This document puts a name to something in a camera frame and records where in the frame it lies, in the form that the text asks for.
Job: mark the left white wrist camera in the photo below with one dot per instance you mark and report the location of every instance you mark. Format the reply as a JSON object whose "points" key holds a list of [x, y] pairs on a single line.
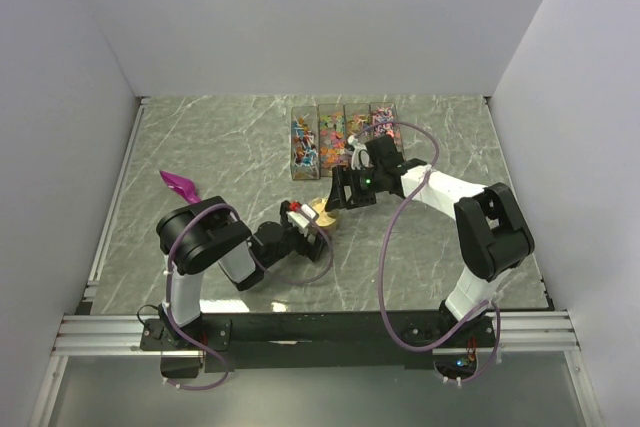
{"points": [[302, 216]]}

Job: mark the white gold jar lid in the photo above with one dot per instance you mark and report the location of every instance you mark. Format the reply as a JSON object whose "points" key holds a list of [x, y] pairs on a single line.
{"points": [[323, 217]]}

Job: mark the black base beam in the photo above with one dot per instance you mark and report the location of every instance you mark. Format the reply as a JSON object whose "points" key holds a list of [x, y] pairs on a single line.
{"points": [[280, 340]]}

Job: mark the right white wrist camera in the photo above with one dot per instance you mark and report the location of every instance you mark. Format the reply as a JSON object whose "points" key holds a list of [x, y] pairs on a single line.
{"points": [[360, 158]]}

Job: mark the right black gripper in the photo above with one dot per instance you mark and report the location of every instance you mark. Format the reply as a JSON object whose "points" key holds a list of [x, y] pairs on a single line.
{"points": [[338, 200]]}

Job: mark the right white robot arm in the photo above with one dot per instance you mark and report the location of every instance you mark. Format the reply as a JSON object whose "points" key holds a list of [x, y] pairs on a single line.
{"points": [[493, 235]]}

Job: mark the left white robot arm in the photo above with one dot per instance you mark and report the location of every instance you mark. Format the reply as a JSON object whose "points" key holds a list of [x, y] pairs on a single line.
{"points": [[209, 232]]}

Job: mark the clear compartment candy box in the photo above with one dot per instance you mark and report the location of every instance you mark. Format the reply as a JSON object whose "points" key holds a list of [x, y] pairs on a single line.
{"points": [[319, 134]]}

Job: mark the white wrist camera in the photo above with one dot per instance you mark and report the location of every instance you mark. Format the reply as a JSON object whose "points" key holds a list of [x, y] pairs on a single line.
{"points": [[302, 216], [360, 158]]}

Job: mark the clear plastic jar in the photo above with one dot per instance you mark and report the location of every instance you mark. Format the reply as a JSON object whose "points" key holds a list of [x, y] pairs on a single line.
{"points": [[330, 229]]}

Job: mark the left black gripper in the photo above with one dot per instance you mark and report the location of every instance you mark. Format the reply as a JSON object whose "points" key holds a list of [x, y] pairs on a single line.
{"points": [[313, 251]]}

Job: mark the magenta plastic scoop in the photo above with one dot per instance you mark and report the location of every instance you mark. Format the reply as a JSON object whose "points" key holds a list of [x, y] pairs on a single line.
{"points": [[182, 186]]}

